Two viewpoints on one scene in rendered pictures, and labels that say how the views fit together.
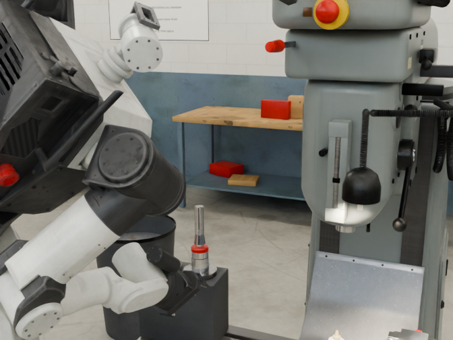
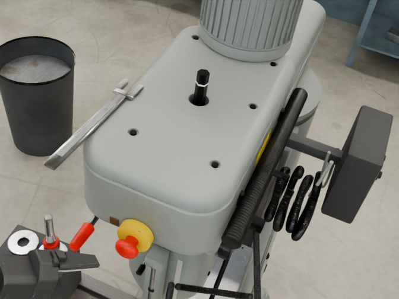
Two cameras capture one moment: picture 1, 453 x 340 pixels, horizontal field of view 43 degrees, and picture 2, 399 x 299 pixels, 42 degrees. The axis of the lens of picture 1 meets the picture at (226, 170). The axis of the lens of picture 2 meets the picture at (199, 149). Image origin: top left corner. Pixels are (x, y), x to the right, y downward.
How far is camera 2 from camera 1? 91 cm
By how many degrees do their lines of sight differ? 30
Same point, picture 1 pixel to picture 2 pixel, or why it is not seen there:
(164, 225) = (66, 54)
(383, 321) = (211, 280)
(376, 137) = (190, 266)
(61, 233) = not seen: outside the picture
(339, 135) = (154, 267)
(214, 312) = (63, 289)
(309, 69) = not seen: hidden behind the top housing
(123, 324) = (27, 143)
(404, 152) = (223, 252)
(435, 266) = (263, 245)
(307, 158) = not seen: hidden behind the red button
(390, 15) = (193, 253)
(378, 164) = (191, 279)
